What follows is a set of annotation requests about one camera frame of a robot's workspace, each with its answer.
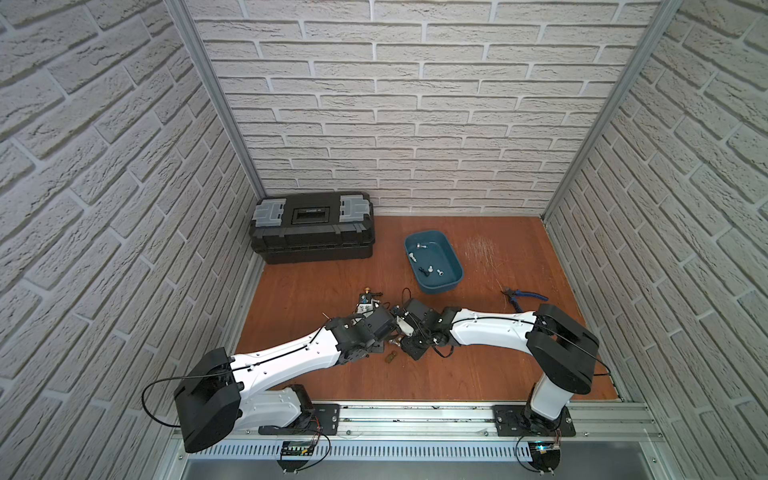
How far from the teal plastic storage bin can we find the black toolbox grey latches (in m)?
0.18

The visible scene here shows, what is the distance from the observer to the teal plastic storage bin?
1.00 meters

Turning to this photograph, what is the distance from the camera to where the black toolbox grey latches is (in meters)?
0.94
